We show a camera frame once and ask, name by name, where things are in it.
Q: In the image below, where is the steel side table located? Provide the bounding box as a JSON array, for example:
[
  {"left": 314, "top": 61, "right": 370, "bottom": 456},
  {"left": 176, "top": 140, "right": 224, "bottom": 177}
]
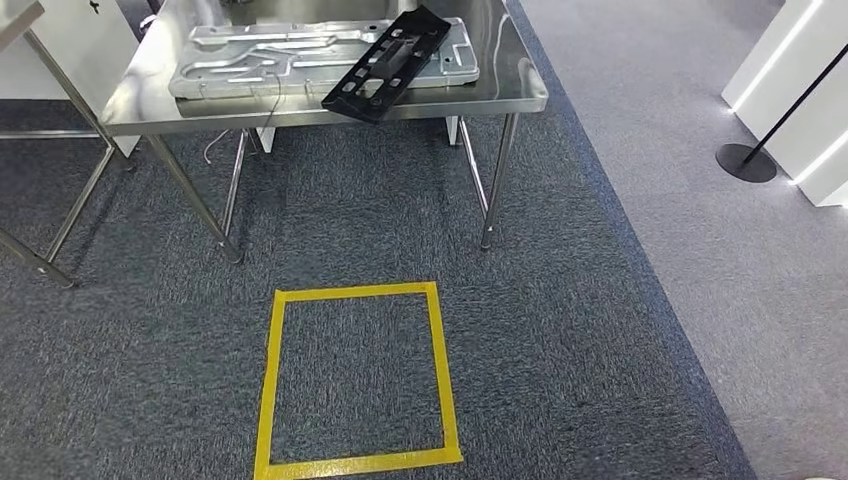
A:
[{"left": 0, "top": 0, "right": 137, "bottom": 289}]

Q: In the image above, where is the black plastic panel part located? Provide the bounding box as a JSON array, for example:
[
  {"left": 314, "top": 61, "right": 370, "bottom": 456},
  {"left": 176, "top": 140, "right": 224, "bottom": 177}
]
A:
[{"left": 321, "top": 5, "right": 453, "bottom": 125}]

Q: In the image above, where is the white floor cable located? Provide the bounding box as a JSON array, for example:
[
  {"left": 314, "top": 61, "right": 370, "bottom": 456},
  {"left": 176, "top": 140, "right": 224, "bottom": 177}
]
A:
[{"left": 202, "top": 127, "right": 234, "bottom": 167}]

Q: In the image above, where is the stainless steel workbench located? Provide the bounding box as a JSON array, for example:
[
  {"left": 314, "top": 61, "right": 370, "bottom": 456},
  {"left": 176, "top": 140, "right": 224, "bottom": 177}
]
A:
[{"left": 99, "top": 0, "right": 550, "bottom": 265}]

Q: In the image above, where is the white cabinet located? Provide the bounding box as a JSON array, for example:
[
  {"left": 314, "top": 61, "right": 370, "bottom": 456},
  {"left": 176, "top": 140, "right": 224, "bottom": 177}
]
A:
[{"left": 0, "top": 0, "right": 142, "bottom": 158}]

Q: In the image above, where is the embossed aluminium plate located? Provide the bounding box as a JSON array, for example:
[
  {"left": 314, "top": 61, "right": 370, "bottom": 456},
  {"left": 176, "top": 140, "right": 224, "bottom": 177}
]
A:
[{"left": 167, "top": 16, "right": 480, "bottom": 101}]

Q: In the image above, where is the thin black wire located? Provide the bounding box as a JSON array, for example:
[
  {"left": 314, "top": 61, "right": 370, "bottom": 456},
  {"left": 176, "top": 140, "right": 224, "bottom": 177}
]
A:
[{"left": 254, "top": 69, "right": 287, "bottom": 137}]

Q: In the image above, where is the black stanchion with round base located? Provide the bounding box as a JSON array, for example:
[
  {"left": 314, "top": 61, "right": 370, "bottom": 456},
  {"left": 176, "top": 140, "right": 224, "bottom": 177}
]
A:
[{"left": 714, "top": 42, "right": 848, "bottom": 185}]

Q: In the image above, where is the white lit display counter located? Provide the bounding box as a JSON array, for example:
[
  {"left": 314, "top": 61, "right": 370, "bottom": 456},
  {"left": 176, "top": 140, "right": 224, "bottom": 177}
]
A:
[{"left": 720, "top": 0, "right": 848, "bottom": 209}]

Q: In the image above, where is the yellow floor tape square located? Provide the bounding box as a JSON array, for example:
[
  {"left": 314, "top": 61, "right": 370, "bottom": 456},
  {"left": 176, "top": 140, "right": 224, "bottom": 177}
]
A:
[{"left": 252, "top": 281, "right": 464, "bottom": 480}]

